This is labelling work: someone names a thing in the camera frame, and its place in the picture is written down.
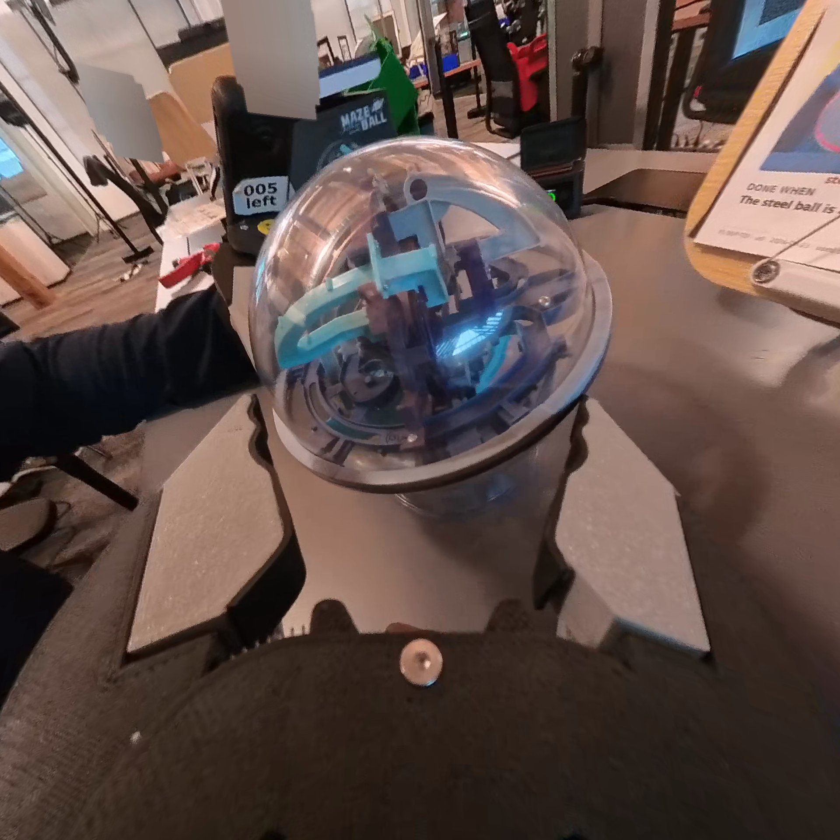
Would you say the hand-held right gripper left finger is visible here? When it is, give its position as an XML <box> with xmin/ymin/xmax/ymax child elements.
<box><xmin>125</xmin><ymin>394</ymin><xmax>307</xmax><ymax>656</ymax></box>

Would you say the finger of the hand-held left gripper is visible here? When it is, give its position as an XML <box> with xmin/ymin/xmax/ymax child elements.
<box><xmin>213</xmin><ymin>252</ymin><xmax>259</xmax><ymax>378</ymax></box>

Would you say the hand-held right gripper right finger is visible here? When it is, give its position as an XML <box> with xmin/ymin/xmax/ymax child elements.
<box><xmin>533</xmin><ymin>398</ymin><xmax>713</xmax><ymax>654</ymax></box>

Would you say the clear maze ball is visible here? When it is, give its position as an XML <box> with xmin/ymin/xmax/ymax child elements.
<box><xmin>247</xmin><ymin>136</ymin><xmax>615</xmax><ymax>521</ymax></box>

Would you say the person's left forearm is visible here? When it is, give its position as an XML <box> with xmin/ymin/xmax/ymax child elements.
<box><xmin>0</xmin><ymin>285</ymin><xmax>257</xmax><ymax>481</ymax></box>

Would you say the dark maze ball box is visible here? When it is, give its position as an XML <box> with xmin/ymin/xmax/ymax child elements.
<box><xmin>290</xmin><ymin>58</ymin><xmax>399</xmax><ymax>189</ymax></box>

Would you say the red hand tool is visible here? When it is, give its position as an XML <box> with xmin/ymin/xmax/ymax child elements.
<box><xmin>157</xmin><ymin>241</ymin><xmax>222</xmax><ymax>290</ymax></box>

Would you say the black floor stand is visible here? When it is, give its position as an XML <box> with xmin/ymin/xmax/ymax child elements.
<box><xmin>0</xmin><ymin>79</ymin><xmax>165</xmax><ymax>265</ymax></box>

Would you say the black office chair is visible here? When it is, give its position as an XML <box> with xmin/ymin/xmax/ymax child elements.
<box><xmin>468</xmin><ymin>0</ymin><xmax>551</xmax><ymax>140</ymax></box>

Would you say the wooden board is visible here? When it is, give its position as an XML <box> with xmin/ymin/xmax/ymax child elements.
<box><xmin>682</xmin><ymin>0</ymin><xmax>840</xmax><ymax>324</ymax></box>

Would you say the small black screen device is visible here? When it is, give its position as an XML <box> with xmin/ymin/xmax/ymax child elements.
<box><xmin>520</xmin><ymin>117</ymin><xmax>589</xmax><ymax>221</ymax></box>

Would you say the printed instruction sheet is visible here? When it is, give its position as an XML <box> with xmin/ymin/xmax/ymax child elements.
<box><xmin>694</xmin><ymin>13</ymin><xmax>840</xmax><ymax>311</ymax></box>

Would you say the black computer monitor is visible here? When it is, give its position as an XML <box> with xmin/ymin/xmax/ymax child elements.
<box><xmin>682</xmin><ymin>0</ymin><xmax>816</xmax><ymax>127</ymax></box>

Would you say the wooden post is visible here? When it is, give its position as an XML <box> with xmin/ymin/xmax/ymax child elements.
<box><xmin>0</xmin><ymin>241</ymin><xmax>58</xmax><ymax>311</ymax></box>

